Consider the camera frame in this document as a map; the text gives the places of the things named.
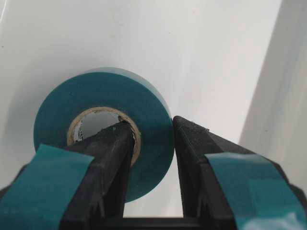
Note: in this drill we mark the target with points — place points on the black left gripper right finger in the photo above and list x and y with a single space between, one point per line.
228 187

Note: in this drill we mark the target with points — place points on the white plastic case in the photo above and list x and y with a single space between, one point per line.
236 67

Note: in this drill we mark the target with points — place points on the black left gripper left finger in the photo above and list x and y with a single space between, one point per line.
71 188

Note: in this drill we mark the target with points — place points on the green tape roll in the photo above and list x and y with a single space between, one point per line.
129 95

